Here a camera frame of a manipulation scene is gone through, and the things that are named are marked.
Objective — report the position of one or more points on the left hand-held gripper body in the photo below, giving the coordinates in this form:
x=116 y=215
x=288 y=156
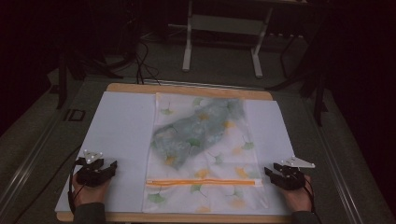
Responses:
x=88 y=177

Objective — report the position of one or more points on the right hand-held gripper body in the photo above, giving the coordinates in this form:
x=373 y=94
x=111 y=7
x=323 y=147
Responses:
x=294 y=177

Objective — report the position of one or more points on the white leaf-print mesh laundry bag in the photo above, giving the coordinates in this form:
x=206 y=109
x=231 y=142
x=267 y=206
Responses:
x=202 y=193

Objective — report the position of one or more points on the grey-green cloth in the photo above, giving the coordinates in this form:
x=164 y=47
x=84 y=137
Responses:
x=196 y=130

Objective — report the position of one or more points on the person's left hand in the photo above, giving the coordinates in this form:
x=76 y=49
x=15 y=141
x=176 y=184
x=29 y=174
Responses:
x=90 y=194

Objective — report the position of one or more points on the person's right hand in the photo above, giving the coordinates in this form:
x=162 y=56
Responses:
x=297 y=199

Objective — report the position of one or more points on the white table mat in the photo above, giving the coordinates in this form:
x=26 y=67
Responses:
x=121 y=130

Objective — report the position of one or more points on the wooden table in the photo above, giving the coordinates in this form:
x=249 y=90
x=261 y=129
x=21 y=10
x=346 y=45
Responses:
x=186 y=88

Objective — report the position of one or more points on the white metal stand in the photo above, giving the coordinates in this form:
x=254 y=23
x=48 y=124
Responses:
x=188 y=46

